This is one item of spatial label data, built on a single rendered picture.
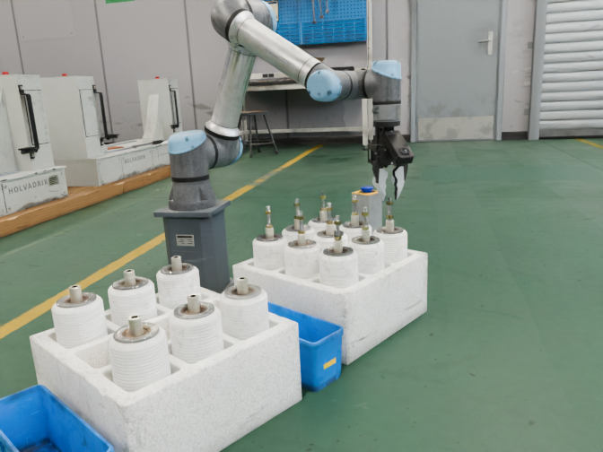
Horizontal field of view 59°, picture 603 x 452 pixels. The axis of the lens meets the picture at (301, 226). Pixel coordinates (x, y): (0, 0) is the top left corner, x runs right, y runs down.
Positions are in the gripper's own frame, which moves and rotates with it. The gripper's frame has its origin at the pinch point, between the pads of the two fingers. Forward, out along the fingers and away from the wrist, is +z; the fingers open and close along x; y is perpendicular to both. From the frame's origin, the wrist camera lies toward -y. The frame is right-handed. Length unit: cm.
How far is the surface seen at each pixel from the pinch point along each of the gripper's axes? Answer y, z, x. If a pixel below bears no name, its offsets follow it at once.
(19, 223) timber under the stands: 169, 31, 129
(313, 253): -6.3, 11.3, 24.6
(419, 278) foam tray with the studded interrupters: -4.3, 23.3, -6.6
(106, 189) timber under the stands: 240, 29, 89
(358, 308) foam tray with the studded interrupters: -19.8, 21.9, 18.3
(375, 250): -10.3, 11.4, 9.4
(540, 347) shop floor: -31, 35, -25
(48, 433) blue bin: -29, 33, 87
